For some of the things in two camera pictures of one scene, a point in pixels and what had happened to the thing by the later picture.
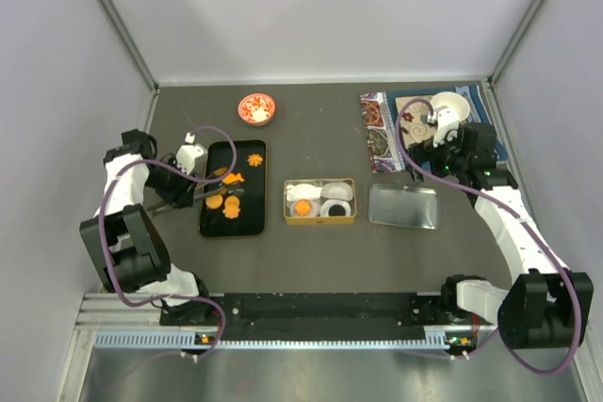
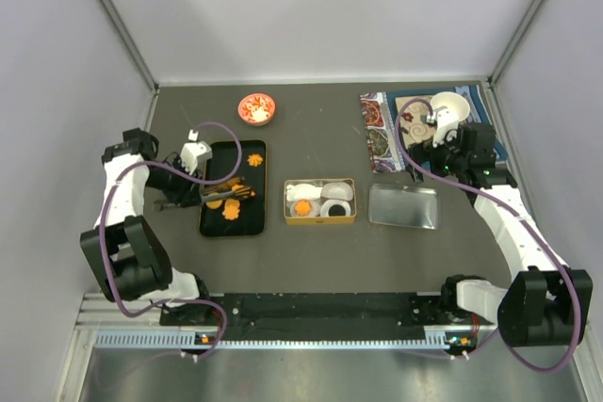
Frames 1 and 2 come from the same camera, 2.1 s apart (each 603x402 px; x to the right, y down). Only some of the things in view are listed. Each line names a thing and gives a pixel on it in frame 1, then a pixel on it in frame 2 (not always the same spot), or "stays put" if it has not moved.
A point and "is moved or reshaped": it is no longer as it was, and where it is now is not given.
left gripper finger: [217, 175] → [230, 183]
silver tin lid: [403, 206] stays put
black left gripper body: [169, 184] stays put
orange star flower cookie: [302, 207] stays put
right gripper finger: [417, 175] stays put
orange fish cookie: [233, 178] is moved or reshaped
